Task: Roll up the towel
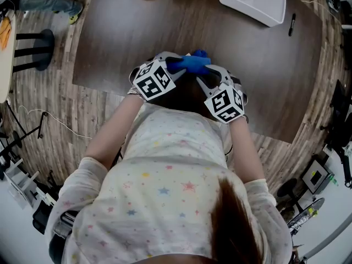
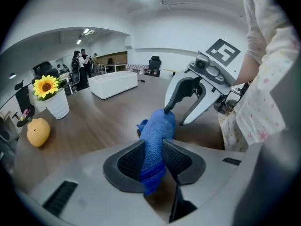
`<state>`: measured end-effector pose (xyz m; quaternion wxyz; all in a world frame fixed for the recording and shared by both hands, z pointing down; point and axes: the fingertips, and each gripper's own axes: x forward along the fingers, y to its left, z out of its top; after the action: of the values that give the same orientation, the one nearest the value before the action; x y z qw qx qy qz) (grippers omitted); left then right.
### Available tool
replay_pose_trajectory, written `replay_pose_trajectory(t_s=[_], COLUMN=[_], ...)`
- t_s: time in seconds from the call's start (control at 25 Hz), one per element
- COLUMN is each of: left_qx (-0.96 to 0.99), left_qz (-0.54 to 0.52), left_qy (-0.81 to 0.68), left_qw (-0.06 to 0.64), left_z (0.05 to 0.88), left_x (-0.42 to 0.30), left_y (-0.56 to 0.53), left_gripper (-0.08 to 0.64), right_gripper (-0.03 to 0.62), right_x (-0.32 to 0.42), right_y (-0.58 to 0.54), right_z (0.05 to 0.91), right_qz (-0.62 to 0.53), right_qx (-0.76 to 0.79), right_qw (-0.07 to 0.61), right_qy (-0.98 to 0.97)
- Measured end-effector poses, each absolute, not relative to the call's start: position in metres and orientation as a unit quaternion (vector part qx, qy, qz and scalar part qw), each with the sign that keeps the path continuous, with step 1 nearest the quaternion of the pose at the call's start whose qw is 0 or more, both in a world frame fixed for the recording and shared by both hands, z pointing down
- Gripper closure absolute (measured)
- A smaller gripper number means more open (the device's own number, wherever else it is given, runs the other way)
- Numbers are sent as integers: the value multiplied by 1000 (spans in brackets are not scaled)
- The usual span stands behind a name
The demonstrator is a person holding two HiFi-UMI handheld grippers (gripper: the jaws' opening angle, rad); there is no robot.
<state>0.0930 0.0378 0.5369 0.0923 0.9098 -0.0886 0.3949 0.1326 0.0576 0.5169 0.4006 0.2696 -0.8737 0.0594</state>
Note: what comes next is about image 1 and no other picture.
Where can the black round stool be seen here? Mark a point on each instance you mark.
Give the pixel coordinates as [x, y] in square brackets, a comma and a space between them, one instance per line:
[287, 188]

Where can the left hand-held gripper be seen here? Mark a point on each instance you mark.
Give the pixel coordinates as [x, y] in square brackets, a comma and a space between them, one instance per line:
[154, 81]

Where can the orange cloth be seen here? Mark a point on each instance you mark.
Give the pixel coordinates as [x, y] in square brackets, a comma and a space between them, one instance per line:
[5, 34]

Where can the blue towel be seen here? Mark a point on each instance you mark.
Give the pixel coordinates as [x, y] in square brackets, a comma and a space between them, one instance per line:
[195, 63]

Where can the black marker pen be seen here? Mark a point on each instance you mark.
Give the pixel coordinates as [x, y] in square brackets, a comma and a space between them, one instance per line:
[292, 25]

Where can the skateboard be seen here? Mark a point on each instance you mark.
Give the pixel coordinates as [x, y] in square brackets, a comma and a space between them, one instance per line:
[308, 216]

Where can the white wooden rack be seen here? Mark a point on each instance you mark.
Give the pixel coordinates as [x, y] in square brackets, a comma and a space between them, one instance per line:
[24, 186]

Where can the black metal stand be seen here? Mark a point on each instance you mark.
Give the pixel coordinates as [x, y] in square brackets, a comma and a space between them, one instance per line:
[24, 133]

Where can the white plastic box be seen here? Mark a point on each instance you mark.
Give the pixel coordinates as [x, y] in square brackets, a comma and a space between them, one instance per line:
[253, 4]

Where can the person's right forearm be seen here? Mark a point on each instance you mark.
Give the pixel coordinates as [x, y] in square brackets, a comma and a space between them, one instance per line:
[247, 153]

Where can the black equipment frame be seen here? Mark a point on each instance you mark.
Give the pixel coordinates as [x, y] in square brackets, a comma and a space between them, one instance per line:
[341, 131]

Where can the person's left forearm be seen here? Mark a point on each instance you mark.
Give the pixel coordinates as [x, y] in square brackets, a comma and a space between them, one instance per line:
[112, 136]

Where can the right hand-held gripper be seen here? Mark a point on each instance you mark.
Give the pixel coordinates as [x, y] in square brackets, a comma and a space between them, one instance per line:
[226, 103]

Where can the white star-print shirt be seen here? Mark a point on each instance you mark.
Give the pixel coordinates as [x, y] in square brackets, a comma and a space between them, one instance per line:
[165, 202]

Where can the round white side table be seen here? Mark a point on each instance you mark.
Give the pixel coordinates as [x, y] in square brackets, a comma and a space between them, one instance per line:
[5, 73]

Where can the grey box with black square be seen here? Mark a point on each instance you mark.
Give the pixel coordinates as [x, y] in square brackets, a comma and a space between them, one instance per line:
[316, 177]

